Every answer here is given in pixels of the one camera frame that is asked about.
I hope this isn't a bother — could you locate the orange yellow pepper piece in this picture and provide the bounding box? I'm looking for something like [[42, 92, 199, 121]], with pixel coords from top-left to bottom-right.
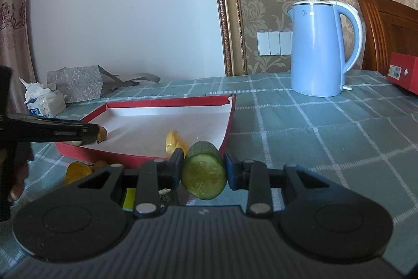
[[65, 161, 93, 185]]

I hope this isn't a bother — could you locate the small brown longan fruit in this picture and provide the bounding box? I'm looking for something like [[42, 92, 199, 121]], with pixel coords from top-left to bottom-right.
[[96, 126, 108, 143]]

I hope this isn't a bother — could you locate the grey patterned gift bag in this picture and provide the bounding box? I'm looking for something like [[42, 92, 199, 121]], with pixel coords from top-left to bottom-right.
[[47, 65, 161, 104]]

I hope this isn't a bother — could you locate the light blue electric kettle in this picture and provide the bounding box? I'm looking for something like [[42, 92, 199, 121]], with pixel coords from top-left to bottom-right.
[[288, 0, 363, 97]]

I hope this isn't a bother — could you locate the brown patterned curtain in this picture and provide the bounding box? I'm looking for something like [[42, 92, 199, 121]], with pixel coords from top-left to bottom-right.
[[1, 0, 36, 114]]

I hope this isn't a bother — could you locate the white wall switch panel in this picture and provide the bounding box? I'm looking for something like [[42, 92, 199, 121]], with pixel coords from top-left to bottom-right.
[[257, 31, 293, 56]]

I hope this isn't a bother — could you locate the red rectangular box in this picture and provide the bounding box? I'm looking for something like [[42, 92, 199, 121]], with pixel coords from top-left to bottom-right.
[[387, 52, 418, 95]]

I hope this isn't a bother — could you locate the green cucumber piece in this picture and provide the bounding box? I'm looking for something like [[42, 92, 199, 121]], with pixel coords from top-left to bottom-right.
[[181, 141, 227, 200]]

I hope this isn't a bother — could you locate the white tissue pack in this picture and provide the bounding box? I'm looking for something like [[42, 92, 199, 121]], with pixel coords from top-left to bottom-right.
[[19, 78, 67, 117]]

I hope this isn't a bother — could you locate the small orange round fruit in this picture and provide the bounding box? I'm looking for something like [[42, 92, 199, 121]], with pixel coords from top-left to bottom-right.
[[92, 161, 108, 171]]

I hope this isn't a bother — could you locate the wooden bed headboard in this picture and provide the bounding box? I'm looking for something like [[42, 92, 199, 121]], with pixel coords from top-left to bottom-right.
[[357, 0, 418, 75]]

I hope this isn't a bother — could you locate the red shallow tray box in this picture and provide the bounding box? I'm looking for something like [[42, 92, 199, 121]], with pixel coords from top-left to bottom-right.
[[55, 94, 236, 168]]

